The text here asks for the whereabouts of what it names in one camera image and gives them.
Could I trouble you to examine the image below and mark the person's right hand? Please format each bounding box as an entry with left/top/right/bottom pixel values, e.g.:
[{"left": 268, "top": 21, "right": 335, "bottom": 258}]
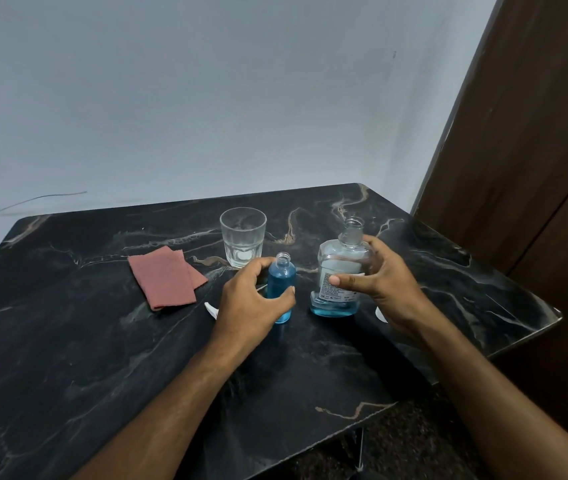
[{"left": 329, "top": 235, "right": 432, "bottom": 345}]

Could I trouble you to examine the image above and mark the person's left hand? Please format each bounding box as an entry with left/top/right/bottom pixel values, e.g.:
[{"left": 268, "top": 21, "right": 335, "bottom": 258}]
[{"left": 208, "top": 257, "right": 296, "bottom": 369}]

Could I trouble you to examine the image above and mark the small blue liquid bottle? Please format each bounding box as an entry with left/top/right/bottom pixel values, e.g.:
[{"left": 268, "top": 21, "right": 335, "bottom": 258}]
[{"left": 266, "top": 252, "right": 297, "bottom": 324}]

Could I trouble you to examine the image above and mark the large clear bottle blue liquid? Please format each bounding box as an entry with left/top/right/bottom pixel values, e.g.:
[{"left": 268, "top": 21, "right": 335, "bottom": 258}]
[{"left": 310, "top": 217, "right": 374, "bottom": 318}]

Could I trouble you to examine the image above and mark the person's right forearm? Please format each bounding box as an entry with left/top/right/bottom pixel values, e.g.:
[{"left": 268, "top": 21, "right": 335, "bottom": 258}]
[{"left": 396, "top": 302, "right": 568, "bottom": 480}]

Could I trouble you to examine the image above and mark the person's left forearm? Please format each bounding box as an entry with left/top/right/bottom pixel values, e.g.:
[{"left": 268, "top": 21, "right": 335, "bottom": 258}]
[{"left": 71, "top": 340, "right": 250, "bottom": 480}]

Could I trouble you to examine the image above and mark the clear drinking glass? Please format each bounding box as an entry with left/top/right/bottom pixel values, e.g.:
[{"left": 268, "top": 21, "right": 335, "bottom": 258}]
[{"left": 219, "top": 207, "right": 268, "bottom": 269}]

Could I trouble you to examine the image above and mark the folded pink cloth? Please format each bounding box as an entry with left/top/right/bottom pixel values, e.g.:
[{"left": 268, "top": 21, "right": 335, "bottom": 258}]
[{"left": 127, "top": 245, "right": 209, "bottom": 312}]

